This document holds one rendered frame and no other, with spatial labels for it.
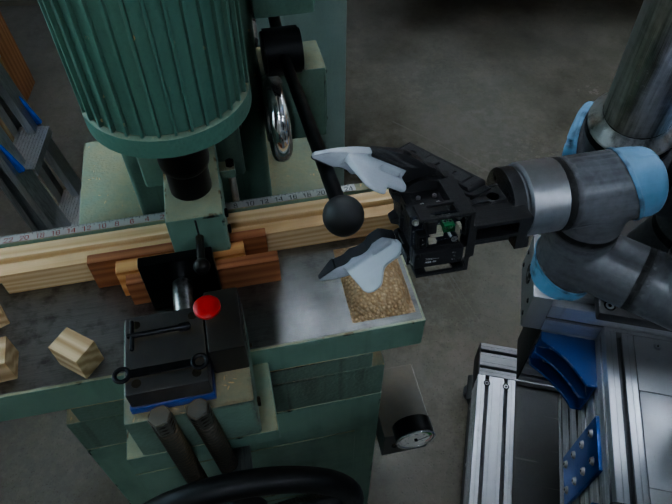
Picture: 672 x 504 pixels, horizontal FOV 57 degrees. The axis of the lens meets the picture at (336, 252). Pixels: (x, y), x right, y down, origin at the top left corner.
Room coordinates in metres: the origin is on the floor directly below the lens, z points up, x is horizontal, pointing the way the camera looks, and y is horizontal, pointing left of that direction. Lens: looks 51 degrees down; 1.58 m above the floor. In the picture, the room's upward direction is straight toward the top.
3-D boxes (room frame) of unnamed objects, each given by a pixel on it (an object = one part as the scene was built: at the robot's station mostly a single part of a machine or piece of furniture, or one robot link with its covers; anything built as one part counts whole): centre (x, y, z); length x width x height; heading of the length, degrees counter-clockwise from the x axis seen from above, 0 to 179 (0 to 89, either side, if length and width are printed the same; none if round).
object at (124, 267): (0.50, 0.20, 0.93); 0.17 x 0.02 x 0.05; 102
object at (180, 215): (0.56, 0.18, 0.99); 0.14 x 0.07 x 0.09; 12
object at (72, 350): (0.38, 0.31, 0.92); 0.04 x 0.03 x 0.04; 63
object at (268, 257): (0.49, 0.17, 0.92); 0.20 x 0.02 x 0.05; 102
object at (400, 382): (0.46, -0.11, 0.58); 0.12 x 0.08 x 0.08; 12
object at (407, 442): (0.39, -0.12, 0.65); 0.06 x 0.04 x 0.08; 102
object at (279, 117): (0.69, 0.08, 1.02); 0.12 x 0.03 x 0.12; 12
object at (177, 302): (0.44, 0.19, 0.95); 0.09 x 0.07 x 0.09; 102
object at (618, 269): (0.44, -0.28, 1.03); 0.11 x 0.08 x 0.11; 57
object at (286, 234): (0.55, 0.14, 0.92); 0.61 x 0.02 x 0.04; 102
